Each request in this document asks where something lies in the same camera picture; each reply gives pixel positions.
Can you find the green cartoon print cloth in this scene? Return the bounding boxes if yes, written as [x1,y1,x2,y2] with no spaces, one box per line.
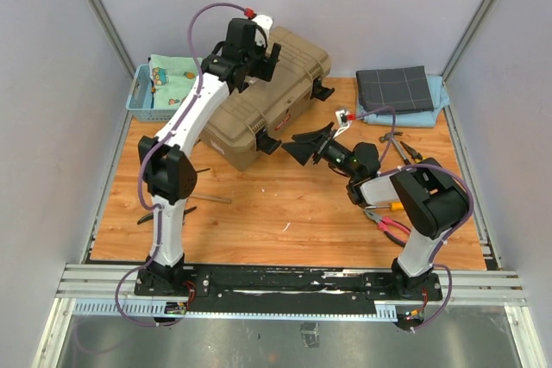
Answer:
[149,54,198,109]

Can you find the light blue folded cloth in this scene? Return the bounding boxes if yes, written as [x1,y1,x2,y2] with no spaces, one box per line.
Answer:
[355,75,450,128]

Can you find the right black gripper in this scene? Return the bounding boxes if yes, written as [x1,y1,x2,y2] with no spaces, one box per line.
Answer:
[282,123,359,180]

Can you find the yellow black handled pliers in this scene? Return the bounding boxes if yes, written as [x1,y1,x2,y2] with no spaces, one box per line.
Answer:
[400,140,424,164]

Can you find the red handled pliers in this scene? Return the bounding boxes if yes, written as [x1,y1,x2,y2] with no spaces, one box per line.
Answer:
[364,209,411,247]

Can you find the wooden handle tool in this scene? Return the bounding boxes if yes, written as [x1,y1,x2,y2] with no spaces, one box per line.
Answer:
[189,194,232,204]

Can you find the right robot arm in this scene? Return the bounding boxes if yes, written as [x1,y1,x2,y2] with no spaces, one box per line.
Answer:
[282,123,474,299]

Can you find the blue plastic basket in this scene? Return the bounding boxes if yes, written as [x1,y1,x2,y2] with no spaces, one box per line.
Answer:
[126,64,176,122]

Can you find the dark grey checked cloth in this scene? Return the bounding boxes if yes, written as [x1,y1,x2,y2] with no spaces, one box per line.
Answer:
[355,65,435,114]

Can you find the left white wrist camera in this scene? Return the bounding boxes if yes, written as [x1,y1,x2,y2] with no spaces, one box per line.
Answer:
[243,8,273,46]

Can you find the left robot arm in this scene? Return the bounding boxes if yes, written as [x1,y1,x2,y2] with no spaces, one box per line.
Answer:
[138,14,281,296]

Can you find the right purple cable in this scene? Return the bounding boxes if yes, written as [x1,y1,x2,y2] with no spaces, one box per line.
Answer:
[347,105,475,334]

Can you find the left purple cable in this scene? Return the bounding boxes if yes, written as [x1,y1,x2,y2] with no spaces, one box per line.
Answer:
[114,3,255,354]

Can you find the small claw hammer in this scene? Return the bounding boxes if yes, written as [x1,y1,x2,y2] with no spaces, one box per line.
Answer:
[379,132,411,165]

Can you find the tan plastic tool box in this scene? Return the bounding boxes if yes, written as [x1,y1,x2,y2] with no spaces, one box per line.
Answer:
[199,26,334,172]

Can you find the purple cable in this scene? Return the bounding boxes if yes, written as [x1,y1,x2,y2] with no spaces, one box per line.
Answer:
[114,3,255,354]
[347,105,475,334]

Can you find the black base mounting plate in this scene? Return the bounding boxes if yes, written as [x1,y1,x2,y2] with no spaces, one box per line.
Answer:
[134,264,443,315]

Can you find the blue slotted cable duct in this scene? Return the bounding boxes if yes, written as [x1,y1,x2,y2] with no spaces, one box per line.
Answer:
[72,299,398,322]

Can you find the orange handled screwdriver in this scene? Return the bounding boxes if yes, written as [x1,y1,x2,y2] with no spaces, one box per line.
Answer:
[367,202,404,211]

